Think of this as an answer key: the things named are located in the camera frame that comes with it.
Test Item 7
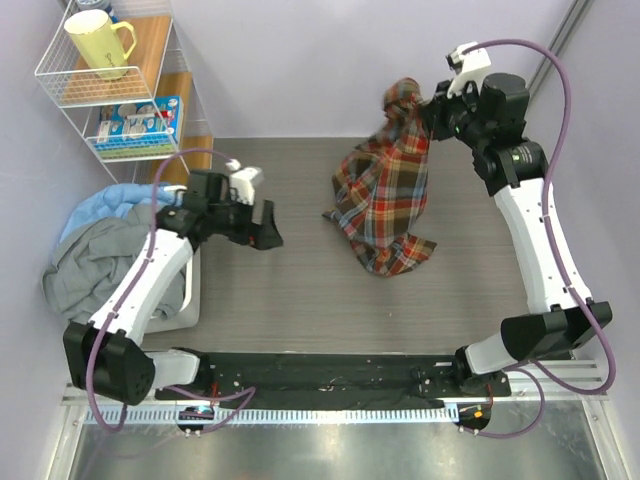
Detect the aluminium frame rail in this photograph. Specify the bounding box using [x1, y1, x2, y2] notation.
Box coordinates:
[508, 360, 606, 401]

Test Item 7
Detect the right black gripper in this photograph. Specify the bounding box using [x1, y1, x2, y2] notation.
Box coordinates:
[421, 77, 491, 149]

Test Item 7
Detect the white laundry basket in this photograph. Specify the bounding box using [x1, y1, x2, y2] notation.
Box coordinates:
[145, 251, 201, 334]

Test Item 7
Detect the white wire shelf rack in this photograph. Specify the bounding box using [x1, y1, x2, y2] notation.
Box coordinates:
[35, 1, 214, 183]

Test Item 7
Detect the purple cable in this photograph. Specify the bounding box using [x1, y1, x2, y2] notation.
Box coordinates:
[85, 148, 257, 459]
[459, 38, 618, 439]

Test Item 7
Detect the yellow mug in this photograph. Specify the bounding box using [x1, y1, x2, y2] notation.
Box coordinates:
[63, 9, 138, 81]

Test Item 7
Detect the light blue shirt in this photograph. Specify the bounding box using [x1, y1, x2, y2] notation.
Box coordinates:
[58, 183, 153, 244]

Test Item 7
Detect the grey shirt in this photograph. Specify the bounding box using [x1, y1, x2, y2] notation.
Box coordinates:
[41, 203, 184, 325]

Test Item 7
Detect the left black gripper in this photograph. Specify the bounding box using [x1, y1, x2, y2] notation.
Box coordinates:
[208, 190, 282, 249]

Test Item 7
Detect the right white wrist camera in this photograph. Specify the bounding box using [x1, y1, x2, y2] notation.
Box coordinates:
[446, 42, 492, 99]

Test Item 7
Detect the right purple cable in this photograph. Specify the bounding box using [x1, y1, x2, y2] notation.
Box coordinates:
[459, 38, 618, 439]

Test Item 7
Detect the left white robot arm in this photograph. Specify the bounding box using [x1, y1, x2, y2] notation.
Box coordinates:
[63, 167, 283, 406]

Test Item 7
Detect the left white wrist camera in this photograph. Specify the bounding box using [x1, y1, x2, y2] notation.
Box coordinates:
[226, 159, 264, 205]

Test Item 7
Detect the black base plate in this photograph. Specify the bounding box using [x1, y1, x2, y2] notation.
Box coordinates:
[182, 352, 511, 411]

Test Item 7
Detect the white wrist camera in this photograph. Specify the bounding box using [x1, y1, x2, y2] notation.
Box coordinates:
[446, 42, 492, 99]
[226, 159, 264, 205]

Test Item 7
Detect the plaid flannel shirt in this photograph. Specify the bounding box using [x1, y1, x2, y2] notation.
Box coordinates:
[323, 78, 436, 277]

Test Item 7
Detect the blue picture box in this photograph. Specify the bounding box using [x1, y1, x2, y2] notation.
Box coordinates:
[88, 95, 184, 160]

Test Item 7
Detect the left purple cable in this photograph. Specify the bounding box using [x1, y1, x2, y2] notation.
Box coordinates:
[85, 148, 257, 459]

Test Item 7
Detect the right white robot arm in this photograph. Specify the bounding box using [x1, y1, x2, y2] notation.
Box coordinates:
[421, 73, 613, 395]

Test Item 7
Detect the white slotted cable duct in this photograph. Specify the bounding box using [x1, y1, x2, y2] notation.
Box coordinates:
[84, 405, 460, 425]

